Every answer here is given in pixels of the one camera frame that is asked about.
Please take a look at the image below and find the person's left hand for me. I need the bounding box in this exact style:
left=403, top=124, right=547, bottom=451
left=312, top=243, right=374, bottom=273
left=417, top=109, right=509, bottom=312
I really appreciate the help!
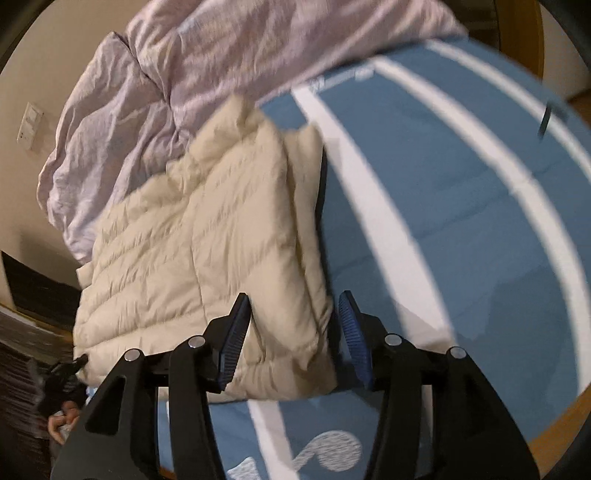
left=47, top=401, right=83, bottom=445

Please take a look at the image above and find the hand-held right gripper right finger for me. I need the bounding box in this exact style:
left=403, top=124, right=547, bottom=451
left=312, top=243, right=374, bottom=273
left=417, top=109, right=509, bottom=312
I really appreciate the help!
left=338, top=291, right=541, bottom=480

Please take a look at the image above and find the blue white striped bed sheet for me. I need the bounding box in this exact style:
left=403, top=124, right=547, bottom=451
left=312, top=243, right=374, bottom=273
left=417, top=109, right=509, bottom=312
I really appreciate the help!
left=154, top=34, right=591, bottom=480

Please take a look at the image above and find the wooden framed door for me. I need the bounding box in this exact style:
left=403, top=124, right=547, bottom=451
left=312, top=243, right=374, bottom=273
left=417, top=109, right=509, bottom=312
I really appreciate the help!
left=489, top=0, right=546, bottom=79

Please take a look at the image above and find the lilac floral quilt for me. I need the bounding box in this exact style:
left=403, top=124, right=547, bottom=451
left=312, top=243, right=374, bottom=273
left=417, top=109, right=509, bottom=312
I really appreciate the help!
left=37, top=0, right=469, bottom=264

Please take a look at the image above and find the beige puffer jacket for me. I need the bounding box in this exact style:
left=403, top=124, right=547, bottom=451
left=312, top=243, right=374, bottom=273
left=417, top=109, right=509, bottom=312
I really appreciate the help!
left=73, top=95, right=340, bottom=402

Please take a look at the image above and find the white wall switch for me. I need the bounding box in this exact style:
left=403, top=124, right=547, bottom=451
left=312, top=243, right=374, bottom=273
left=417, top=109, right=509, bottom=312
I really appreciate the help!
left=16, top=102, right=44, bottom=151

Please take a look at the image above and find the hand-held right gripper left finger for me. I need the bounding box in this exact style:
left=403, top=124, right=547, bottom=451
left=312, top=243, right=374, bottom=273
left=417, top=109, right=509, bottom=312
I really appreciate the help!
left=50, top=292, right=252, bottom=480

